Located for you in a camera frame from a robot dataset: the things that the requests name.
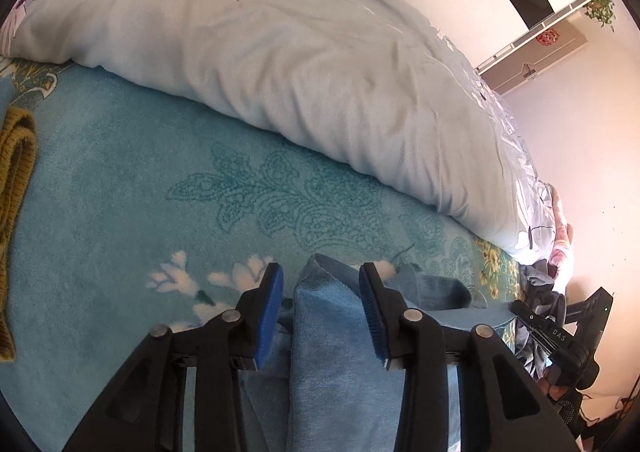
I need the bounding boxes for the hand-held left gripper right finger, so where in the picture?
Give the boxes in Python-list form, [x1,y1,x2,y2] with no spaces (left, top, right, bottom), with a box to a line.
[359,262,581,452]

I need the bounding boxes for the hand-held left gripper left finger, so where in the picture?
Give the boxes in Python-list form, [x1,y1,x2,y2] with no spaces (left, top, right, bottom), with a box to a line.
[62,262,285,452]

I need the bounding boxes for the grey fleece garment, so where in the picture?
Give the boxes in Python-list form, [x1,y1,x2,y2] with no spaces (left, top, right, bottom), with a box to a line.
[515,262,568,378]

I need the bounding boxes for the light blue shirt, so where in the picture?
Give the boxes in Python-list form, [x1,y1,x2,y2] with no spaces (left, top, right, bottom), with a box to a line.
[235,253,516,452]

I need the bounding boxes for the person's right hand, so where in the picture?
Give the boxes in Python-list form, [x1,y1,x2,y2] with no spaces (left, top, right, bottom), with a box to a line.
[537,364,576,403]

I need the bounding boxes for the teal floral blanket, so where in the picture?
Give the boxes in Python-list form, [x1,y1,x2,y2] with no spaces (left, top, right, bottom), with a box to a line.
[0,54,526,452]

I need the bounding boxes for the grey daisy print duvet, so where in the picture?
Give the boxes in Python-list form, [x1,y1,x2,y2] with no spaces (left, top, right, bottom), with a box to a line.
[0,0,558,265]

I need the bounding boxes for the room door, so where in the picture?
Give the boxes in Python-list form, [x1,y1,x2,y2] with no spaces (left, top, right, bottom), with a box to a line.
[475,22,588,95]

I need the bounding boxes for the mustard knit cloth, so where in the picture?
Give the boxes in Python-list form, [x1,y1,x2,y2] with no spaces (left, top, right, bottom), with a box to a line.
[0,106,38,363]

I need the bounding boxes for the hanging green plant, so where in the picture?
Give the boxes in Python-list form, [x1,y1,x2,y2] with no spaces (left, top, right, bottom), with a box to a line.
[582,0,617,32]

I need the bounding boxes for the black cable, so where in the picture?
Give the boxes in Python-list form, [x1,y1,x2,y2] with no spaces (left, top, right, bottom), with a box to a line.
[580,384,638,433]

